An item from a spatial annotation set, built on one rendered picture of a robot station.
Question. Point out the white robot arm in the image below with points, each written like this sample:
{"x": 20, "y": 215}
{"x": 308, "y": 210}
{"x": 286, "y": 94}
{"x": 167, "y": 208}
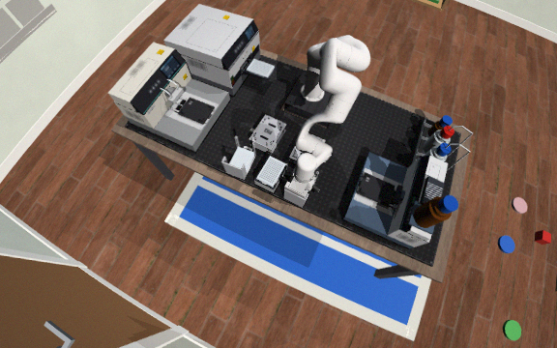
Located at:
{"x": 344, "y": 52}

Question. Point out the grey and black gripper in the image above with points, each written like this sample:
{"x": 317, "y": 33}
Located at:
{"x": 310, "y": 186}

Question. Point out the red bottle cap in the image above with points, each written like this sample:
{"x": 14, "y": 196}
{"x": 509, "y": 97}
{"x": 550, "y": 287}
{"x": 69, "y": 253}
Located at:
{"x": 446, "y": 133}

